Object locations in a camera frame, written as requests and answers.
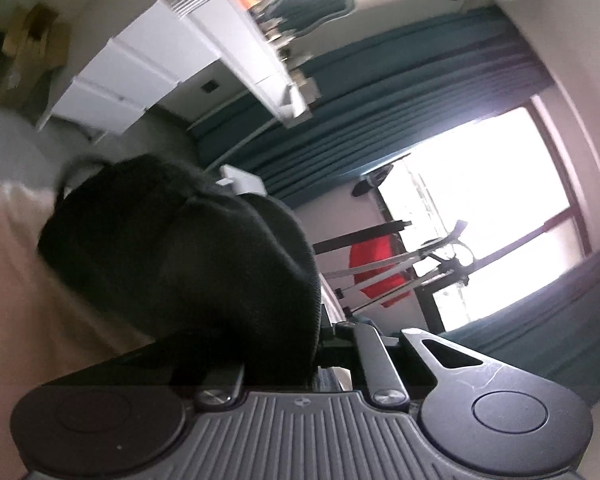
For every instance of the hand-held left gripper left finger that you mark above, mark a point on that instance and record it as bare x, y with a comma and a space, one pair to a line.
226, 384

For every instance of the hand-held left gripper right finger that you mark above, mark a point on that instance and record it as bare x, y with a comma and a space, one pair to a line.
377, 360

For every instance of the black fleece garment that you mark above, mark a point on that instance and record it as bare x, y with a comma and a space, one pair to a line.
180, 260

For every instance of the red cloth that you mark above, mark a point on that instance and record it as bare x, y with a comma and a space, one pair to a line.
375, 265

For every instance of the silver tripod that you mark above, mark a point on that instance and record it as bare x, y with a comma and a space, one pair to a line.
410, 262

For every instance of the black folding stand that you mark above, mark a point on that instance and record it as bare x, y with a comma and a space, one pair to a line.
360, 237

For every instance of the teal curtain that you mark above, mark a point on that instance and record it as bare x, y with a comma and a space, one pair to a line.
545, 320
380, 85

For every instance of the dark hanging cloth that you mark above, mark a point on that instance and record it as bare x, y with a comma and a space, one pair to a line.
372, 182

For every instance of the white box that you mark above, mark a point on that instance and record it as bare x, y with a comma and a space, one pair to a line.
242, 180

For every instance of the dark framed window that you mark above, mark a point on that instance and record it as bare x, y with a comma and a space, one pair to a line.
485, 185

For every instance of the white dressing table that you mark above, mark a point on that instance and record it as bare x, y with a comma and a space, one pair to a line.
145, 60

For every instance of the cardboard box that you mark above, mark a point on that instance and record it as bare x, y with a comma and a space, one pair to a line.
27, 50

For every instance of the black wall socket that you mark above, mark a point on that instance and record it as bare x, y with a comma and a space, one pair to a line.
209, 85

